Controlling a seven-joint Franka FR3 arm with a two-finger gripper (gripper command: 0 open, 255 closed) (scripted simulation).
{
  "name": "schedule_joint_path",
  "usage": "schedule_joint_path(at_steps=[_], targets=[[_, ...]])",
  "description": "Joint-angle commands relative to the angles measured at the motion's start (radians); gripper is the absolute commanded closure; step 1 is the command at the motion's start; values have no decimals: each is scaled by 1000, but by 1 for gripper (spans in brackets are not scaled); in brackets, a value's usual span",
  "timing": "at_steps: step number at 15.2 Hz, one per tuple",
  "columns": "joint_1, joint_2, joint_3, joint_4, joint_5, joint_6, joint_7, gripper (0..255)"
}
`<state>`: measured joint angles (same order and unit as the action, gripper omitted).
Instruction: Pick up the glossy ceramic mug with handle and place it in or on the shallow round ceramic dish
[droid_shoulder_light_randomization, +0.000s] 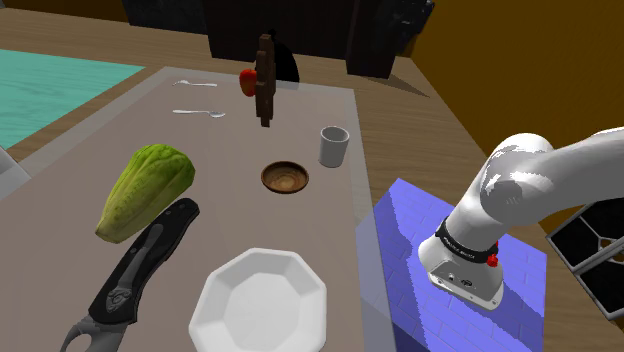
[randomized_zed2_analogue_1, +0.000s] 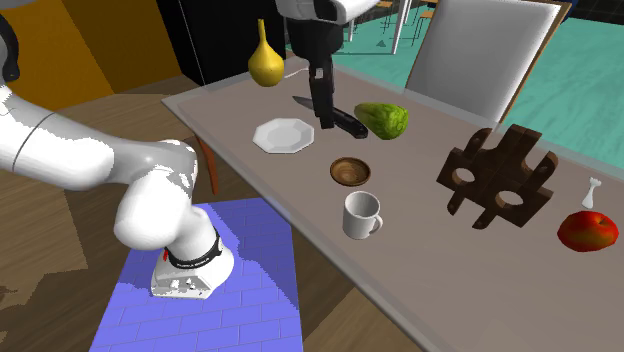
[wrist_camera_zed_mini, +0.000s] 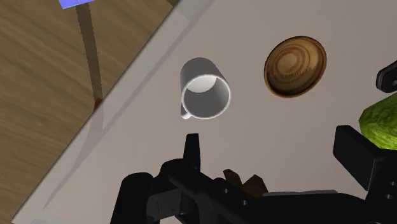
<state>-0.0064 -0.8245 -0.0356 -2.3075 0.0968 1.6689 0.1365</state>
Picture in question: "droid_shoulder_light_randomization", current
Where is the brown wooden bowl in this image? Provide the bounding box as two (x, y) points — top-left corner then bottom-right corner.
(260, 160), (311, 195)

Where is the grey cup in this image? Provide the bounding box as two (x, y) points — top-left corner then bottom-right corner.
(318, 125), (351, 169)

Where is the dark wooden stepped block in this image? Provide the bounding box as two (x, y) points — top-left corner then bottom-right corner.
(254, 33), (278, 129)

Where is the black domed object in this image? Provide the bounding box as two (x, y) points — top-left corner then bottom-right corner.
(267, 29), (301, 83)

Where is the red bell pepper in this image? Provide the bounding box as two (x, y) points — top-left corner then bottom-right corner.
(238, 68), (258, 98)

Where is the silver spoon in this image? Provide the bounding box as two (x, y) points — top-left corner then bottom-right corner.
(171, 79), (219, 89)
(171, 108), (227, 120)

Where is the white angular plate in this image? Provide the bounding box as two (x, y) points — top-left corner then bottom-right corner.
(188, 247), (328, 352)

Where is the dark cabinet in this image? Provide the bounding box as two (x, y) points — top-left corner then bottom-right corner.
(121, 0), (435, 80)

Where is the green cabbage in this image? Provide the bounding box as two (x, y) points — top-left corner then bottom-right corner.
(94, 143), (197, 244)

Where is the black folding knife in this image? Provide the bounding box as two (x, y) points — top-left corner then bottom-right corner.
(59, 197), (202, 352)

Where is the blue brick-patterned robot stand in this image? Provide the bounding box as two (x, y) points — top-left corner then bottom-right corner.
(373, 177), (548, 352)

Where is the teal rug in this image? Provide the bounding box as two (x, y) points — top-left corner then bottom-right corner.
(0, 48), (146, 151)

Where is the black grey-framed shelf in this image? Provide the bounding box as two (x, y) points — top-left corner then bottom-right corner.
(545, 197), (624, 321)

